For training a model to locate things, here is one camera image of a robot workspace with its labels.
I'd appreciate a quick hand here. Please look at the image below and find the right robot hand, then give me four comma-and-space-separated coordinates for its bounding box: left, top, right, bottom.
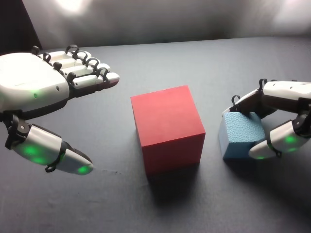
221, 78, 311, 161

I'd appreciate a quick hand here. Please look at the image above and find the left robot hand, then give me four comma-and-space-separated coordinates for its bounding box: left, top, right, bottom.
0, 45, 121, 176

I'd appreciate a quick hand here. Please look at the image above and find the blue foam cube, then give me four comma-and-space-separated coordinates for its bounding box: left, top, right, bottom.
218, 111, 267, 160

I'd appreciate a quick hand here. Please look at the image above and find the red cube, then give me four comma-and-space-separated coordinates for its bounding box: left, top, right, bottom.
130, 84, 206, 174

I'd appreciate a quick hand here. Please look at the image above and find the black curtain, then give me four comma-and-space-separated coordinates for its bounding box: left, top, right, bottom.
0, 0, 42, 53

